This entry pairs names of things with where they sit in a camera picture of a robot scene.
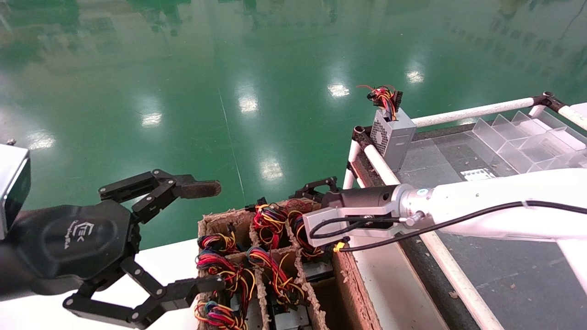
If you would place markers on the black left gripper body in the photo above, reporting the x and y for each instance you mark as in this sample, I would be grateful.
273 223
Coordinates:
78 240

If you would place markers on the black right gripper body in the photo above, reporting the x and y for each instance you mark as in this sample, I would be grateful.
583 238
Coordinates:
367 199

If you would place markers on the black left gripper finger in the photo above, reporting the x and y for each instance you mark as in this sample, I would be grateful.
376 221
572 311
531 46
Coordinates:
158 188
176 291

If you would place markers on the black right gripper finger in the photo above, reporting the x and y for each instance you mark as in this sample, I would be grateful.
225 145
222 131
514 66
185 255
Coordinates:
316 187

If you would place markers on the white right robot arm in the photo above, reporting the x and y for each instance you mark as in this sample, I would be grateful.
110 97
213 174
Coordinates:
504 201

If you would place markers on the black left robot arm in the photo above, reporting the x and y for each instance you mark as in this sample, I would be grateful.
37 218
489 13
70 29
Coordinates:
18 284

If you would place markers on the black pipe corner connector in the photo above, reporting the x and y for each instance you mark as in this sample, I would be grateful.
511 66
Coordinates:
362 137
548 100

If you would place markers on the brown cardboard divider box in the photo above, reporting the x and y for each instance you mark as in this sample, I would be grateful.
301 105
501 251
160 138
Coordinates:
348 284

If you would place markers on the white perforated label sticker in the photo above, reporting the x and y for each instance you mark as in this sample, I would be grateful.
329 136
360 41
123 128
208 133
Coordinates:
477 174

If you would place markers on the clear acrylic divider tray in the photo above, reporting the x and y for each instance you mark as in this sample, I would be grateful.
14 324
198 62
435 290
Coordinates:
527 144

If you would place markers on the white frame leg pipe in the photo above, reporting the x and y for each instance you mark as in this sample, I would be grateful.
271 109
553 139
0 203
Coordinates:
349 178

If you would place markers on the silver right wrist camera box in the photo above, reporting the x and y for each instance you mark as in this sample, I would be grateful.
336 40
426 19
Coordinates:
330 214

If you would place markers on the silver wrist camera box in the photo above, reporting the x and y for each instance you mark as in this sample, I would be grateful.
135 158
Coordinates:
330 214
11 183

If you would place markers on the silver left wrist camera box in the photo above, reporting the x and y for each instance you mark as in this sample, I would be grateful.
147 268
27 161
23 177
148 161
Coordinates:
11 183

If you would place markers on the long white frame pipe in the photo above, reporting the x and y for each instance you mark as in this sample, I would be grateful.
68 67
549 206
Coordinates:
454 275

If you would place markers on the short white frame pipe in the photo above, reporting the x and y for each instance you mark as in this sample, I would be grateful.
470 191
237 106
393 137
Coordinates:
575 117

